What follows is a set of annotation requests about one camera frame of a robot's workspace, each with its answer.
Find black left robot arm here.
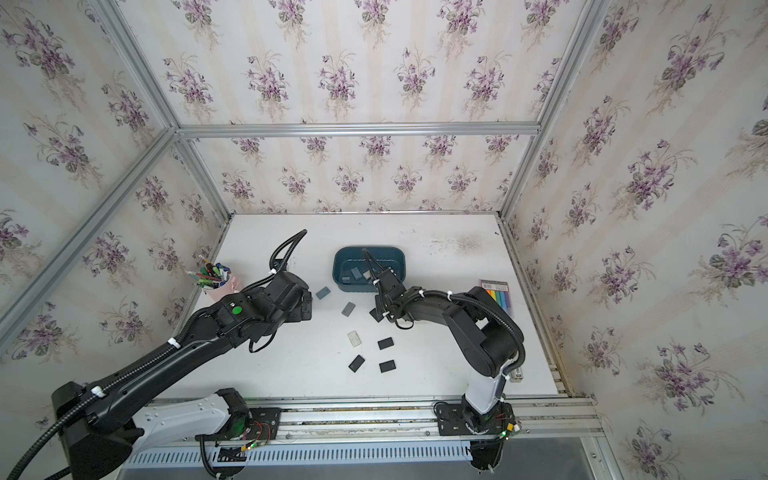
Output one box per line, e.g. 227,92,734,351
8,230,312,479

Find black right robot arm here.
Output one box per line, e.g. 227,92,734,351
362,248,527,439

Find black eraser upper centre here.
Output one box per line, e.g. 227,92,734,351
369,309,384,323

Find black eraser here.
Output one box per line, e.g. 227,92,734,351
369,309,384,323
348,355,365,373
377,337,394,350
379,360,396,373

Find black eraser middle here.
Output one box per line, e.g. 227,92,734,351
377,337,394,350

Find grey eraser centre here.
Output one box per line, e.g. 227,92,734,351
342,302,356,317

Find white eraser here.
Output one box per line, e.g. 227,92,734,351
347,331,362,348

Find teal plastic storage box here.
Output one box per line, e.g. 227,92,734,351
332,246,407,293

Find black eraser lower right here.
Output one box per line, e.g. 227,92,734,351
379,360,396,373

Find black eraser lower left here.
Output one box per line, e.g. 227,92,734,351
348,355,365,373

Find pink pen cup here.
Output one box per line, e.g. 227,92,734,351
187,254,243,302

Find coloured highlighter pack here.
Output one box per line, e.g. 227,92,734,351
480,279,513,315

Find grey stapler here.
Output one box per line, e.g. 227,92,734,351
511,367,524,382

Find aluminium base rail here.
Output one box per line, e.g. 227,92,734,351
118,398,617,478

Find aluminium frame horizontal rail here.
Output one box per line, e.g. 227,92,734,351
176,121,541,139

